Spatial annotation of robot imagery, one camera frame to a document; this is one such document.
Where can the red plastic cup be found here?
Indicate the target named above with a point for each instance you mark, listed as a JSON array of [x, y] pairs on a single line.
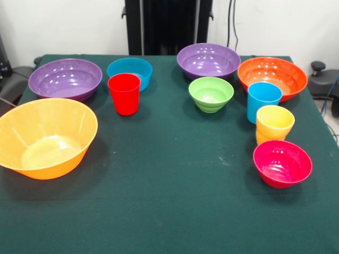
[[124, 103]]

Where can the green plastic bowl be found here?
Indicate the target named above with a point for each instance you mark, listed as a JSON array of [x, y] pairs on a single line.
[[212, 92]]

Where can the magenta plastic bowl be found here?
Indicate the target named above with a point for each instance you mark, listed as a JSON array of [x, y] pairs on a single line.
[[280, 169]]

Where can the dark green table cloth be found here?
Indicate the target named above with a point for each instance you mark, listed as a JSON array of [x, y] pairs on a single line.
[[159, 172]]

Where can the blue plastic bowl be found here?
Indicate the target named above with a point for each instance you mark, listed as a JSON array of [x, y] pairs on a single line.
[[129, 66]]

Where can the purple plastic bowl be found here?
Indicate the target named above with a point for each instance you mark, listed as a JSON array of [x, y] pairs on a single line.
[[66, 79], [209, 61]]

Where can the blue plastic cup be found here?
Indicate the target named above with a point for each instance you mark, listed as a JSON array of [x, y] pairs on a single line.
[[255, 105]]

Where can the yellow plastic cup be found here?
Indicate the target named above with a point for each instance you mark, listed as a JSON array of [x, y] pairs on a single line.
[[275, 124]]

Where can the orange plastic bowl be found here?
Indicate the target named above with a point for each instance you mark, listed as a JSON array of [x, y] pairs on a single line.
[[272, 71]]

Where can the large yellow-orange plastic bowl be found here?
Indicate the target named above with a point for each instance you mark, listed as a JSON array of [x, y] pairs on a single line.
[[47, 148]]

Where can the black knobbed stand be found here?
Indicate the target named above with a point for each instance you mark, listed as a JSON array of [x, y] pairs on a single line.
[[320, 82]]

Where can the black grey chair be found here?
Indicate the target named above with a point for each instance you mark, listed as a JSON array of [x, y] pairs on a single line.
[[14, 79]]

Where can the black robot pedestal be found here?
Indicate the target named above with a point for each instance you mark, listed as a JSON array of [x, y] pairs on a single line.
[[169, 26]]

